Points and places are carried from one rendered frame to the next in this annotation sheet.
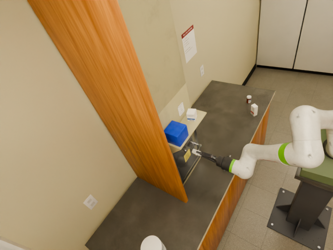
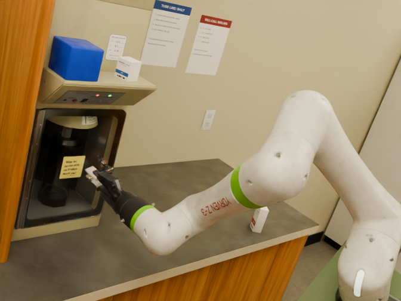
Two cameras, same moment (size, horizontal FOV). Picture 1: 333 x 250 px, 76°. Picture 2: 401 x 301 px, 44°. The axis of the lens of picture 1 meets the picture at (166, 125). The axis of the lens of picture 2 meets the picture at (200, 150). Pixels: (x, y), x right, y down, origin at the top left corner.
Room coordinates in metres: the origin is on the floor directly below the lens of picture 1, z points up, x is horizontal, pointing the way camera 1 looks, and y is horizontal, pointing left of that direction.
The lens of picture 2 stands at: (-0.51, -0.28, 1.88)
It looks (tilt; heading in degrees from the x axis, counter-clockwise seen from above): 20 degrees down; 353
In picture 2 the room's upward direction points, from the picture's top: 17 degrees clockwise
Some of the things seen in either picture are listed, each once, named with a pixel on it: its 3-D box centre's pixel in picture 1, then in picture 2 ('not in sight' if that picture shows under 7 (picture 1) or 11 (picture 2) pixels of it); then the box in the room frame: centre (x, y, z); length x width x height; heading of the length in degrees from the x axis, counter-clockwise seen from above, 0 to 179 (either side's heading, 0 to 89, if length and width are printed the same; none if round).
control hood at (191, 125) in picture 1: (187, 132); (99, 93); (0.90, -0.11, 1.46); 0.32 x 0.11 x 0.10; 133
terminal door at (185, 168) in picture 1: (187, 155); (73, 168); (0.93, -0.08, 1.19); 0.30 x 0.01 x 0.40; 132
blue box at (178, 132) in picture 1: (176, 133); (76, 58); (0.83, -0.04, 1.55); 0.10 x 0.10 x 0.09; 43
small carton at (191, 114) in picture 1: (192, 114); (127, 68); (0.95, -0.17, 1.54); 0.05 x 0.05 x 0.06; 59
